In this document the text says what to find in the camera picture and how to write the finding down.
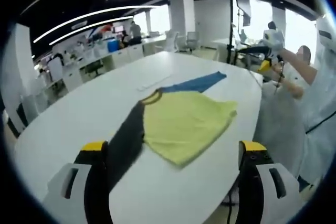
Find blue storage container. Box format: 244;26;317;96
107;39;120;52

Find yellow raglan garment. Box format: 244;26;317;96
106;70;238;190

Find white cabinet row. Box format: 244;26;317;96
39;42;148;88

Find white table cable cover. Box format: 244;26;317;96
136;73;173;91

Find person in light shirt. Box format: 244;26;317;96
296;48;336;190

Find dark flat panel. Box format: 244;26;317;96
233;0;253;25

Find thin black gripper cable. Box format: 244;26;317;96
227;189;234;224
272;58;286;96

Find white chest device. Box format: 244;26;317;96
316;14;336;51

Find black chest device cable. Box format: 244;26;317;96
306;110;336;133

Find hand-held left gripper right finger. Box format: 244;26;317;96
237;140;302;224

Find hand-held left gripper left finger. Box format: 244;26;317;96
47;141;114;224

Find short curved ceiling light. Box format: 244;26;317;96
49;16;134;46

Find long curved ceiling light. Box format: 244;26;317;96
33;5;161;44

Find white office chair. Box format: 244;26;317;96
186;31;200;50
165;31;181;51

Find black light stand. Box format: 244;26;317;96
225;0;254;71

